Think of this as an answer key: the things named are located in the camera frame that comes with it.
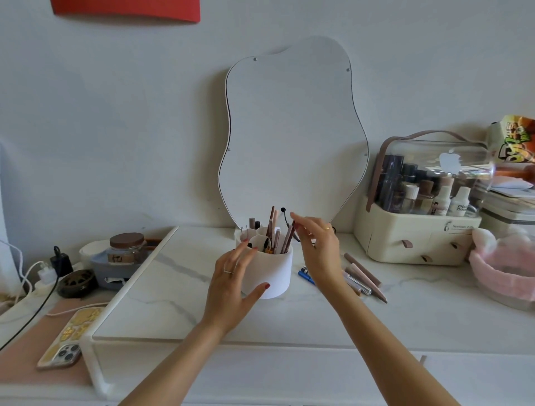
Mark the person's right hand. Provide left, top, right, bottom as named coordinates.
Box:
left=290, top=212, right=350, bottom=293

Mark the person's left hand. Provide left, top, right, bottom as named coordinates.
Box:
left=200, top=240, right=271, bottom=334

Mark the white round organizer cup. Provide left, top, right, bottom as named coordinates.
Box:
left=235, top=228, right=293, bottom=300

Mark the person's left forearm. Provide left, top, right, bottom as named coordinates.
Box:
left=119, top=320, right=235, bottom=406

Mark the person's right forearm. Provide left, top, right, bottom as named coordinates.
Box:
left=322, top=275, right=463, bottom=406

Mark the white wavy mirror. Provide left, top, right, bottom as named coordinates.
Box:
left=217, top=35, right=371, bottom=235

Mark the dark round small dish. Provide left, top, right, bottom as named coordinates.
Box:
left=57, top=269, right=99, bottom=299

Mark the white marble riser shelf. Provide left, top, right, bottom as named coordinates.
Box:
left=78, top=225, right=535, bottom=398

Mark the cream cosmetic organizer box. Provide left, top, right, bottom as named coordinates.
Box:
left=353, top=129, right=496, bottom=267

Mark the white marble table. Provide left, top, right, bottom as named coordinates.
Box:
left=0, top=225, right=535, bottom=406

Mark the glass jar brown lid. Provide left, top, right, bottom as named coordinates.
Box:
left=108, top=232, right=147, bottom=267

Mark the grey blue tray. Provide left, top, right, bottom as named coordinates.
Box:
left=90, top=249, right=155, bottom=290

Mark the row of cosmetic bottles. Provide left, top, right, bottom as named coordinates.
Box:
left=376, top=153, right=488, bottom=218

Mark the white round dish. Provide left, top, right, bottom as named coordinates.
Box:
left=78, top=239, right=111, bottom=264

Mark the phone with yellow case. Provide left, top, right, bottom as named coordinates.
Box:
left=36, top=307, right=105, bottom=371

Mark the black charger plug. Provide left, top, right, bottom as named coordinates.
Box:
left=50, top=245, right=75, bottom=277

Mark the white charger plug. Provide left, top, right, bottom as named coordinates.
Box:
left=35, top=261, right=59, bottom=283

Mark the pink fluffy headband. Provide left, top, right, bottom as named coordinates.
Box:
left=468, top=228, right=535, bottom=303

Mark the pink desk mat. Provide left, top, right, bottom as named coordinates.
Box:
left=0, top=299, right=109, bottom=388

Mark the colourful snack bag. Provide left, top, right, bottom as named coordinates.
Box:
left=487, top=115, right=535, bottom=165

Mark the white board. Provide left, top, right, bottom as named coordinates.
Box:
left=0, top=142, right=22, bottom=293

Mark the red paper sheet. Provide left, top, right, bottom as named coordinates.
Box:
left=50, top=0, right=201, bottom=24

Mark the pale pink phone cable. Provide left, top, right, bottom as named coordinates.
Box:
left=46, top=301, right=111, bottom=317

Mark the black charger cable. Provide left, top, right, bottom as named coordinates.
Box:
left=0, top=275, right=61, bottom=352

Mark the white charger cable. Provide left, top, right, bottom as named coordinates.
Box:
left=0, top=239, right=36, bottom=293

